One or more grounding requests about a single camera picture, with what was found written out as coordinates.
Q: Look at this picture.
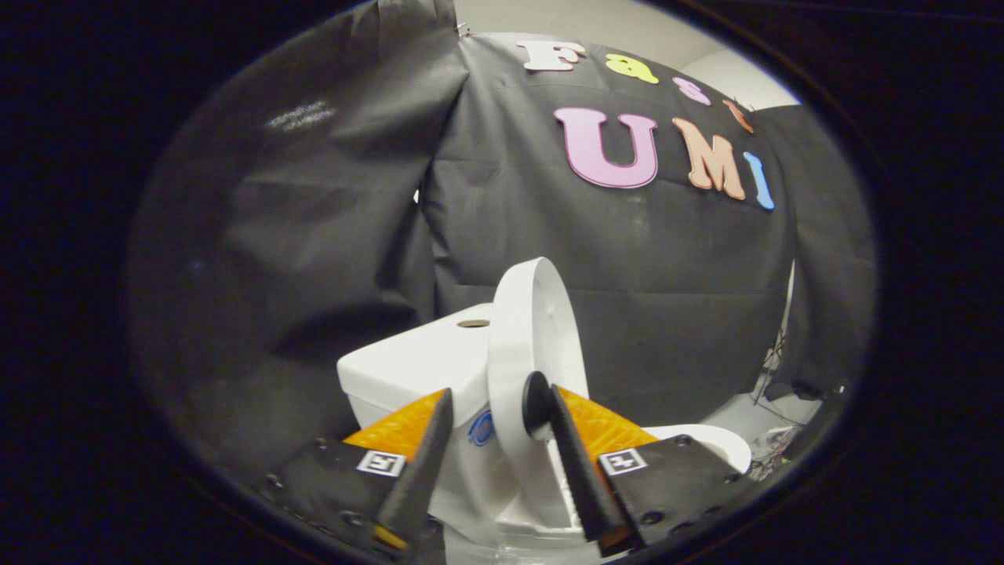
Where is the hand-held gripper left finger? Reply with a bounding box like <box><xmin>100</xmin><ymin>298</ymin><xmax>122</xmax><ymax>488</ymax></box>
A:
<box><xmin>255</xmin><ymin>387</ymin><xmax>456</xmax><ymax>562</ymax></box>

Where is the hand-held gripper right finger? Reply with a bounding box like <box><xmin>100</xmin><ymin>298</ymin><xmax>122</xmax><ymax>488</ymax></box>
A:
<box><xmin>545</xmin><ymin>383</ymin><xmax>758</xmax><ymax>558</ymax></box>

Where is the white toilet lid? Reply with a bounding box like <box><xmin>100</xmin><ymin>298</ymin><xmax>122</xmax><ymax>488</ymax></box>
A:
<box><xmin>486</xmin><ymin>257</ymin><xmax>593</xmax><ymax>542</ymax></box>

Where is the white toilet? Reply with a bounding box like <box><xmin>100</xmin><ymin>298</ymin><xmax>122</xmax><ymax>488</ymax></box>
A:
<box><xmin>337</xmin><ymin>302</ymin><xmax>752</xmax><ymax>565</ymax></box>

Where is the white toilet seat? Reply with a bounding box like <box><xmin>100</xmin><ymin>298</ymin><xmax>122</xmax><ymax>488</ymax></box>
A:
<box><xmin>651</xmin><ymin>424</ymin><xmax>752</xmax><ymax>473</ymax></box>

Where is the black backdrop cloth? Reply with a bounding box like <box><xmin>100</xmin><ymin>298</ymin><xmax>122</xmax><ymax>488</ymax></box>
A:
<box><xmin>129</xmin><ymin>0</ymin><xmax>875</xmax><ymax>503</ymax></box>

